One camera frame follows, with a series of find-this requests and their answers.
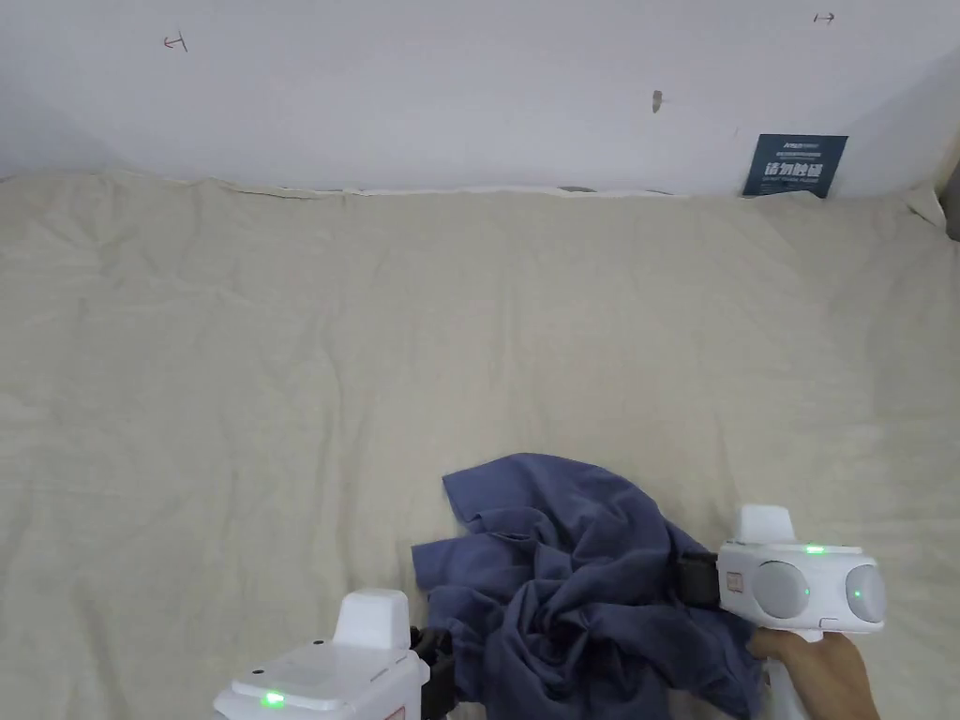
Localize dark blue shirt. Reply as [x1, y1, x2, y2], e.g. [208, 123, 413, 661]
[411, 452, 768, 720]

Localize bed with beige sheet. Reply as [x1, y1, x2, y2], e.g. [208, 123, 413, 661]
[0, 171, 960, 720]

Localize dark blue sign card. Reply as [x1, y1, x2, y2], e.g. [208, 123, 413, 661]
[742, 134, 849, 200]

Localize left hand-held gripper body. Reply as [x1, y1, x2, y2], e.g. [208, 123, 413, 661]
[213, 590, 456, 720]

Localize person's right hand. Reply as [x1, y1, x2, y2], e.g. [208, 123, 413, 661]
[747, 629, 885, 720]

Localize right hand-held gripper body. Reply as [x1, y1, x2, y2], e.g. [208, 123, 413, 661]
[674, 504, 888, 720]

